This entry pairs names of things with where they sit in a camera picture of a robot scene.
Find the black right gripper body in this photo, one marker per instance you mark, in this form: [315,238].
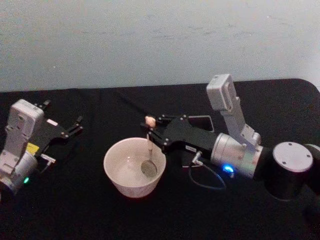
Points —
[190,137]

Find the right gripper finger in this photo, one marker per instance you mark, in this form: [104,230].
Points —
[170,118]
[157,138]

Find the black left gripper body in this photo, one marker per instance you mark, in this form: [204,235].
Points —
[51,132]

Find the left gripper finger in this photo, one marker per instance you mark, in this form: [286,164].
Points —
[75,128]
[45,103]

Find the steel spoon with pale end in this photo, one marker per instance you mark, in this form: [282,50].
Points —
[149,168]

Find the black table cloth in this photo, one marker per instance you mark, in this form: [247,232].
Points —
[82,215]

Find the white bowl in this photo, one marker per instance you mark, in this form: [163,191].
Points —
[125,172]

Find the pale wall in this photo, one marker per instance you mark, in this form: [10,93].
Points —
[150,42]

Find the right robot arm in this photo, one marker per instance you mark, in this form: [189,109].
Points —
[292,156]

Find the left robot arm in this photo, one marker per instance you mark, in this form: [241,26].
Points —
[21,125]

